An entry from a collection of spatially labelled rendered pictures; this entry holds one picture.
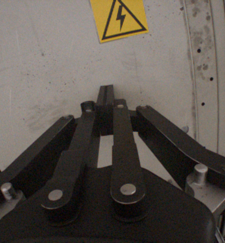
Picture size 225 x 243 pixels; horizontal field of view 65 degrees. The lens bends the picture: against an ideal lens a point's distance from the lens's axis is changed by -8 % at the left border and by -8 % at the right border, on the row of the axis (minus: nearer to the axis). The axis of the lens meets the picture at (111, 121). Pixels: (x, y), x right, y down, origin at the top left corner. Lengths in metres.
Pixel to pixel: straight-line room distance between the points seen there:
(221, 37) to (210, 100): 0.13
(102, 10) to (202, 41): 0.23
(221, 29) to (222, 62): 0.06
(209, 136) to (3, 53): 0.43
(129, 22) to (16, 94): 0.16
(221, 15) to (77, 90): 0.31
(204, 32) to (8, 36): 0.33
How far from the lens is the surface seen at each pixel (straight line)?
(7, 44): 0.25
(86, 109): 0.16
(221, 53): 0.42
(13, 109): 0.27
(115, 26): 0.22
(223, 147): 0.51
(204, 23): 0.40
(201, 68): 0.40
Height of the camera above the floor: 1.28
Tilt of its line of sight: 23 degrees down
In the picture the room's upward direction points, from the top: 14 degrees counter-clockwise
